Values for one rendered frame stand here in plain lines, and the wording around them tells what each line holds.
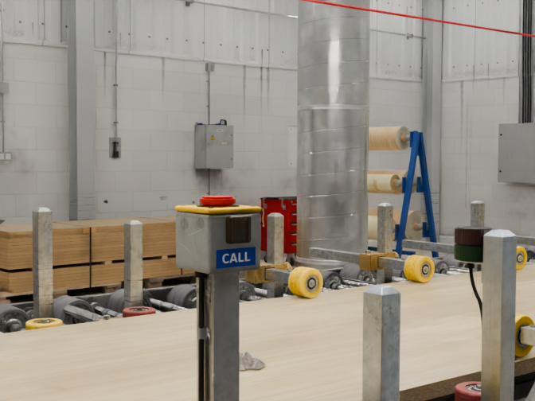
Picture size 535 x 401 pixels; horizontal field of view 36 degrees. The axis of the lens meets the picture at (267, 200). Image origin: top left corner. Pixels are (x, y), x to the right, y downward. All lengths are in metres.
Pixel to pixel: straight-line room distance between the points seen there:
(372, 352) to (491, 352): 0.25
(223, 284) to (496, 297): 0.50
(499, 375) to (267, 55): 9.22
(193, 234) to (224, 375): 0.16
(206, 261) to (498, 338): 0.55
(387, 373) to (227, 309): 0.28
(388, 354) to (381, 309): 0.06
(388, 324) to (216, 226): 0.31
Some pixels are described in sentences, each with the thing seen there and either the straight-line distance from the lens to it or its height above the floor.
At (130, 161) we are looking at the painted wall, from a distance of 9.07.
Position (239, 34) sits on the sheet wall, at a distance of 10.08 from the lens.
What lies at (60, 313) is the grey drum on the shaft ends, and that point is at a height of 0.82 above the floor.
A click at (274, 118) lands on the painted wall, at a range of 10.30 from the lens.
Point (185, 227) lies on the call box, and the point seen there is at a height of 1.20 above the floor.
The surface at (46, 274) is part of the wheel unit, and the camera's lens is 1.99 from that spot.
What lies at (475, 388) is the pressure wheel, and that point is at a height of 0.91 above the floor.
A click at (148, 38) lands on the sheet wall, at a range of 9.32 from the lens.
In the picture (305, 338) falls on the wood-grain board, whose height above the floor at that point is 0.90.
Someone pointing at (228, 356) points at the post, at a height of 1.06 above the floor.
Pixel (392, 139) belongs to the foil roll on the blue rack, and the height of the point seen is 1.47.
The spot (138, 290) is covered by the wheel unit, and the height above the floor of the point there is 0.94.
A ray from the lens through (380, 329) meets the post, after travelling 1.07.
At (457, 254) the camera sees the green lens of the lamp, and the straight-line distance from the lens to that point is 1.28.
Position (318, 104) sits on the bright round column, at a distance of 5.25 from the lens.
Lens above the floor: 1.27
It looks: 3 degrees down
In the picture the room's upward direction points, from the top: straight up
